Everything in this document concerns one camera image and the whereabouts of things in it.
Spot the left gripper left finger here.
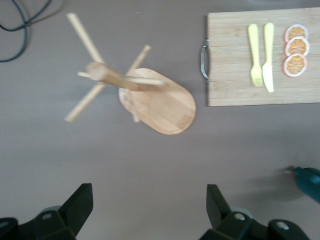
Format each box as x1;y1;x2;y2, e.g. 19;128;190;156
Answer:
0;183;94;240

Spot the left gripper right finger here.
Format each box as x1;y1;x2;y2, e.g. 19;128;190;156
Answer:
199;184;307;240

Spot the dark green ribbed cup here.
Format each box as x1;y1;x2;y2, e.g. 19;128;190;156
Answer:
287;165;320;204

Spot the wooden mug tree stand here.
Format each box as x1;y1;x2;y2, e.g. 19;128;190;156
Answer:
64;12;197;136

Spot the bamboo cutting board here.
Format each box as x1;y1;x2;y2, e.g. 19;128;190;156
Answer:
200;6;320;108

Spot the yellow plastic knife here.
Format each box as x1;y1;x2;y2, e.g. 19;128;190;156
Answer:
261;22;276;94

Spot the orange slice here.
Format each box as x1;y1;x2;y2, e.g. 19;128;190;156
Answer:
283;53;308;78
284;23;309;43
284;36;310;58

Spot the yellow plastic fork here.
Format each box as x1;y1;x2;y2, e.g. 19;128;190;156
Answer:
247;23;265;88

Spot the black looped cable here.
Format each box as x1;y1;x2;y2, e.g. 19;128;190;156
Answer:
0;0;54;32
0;0;32;63

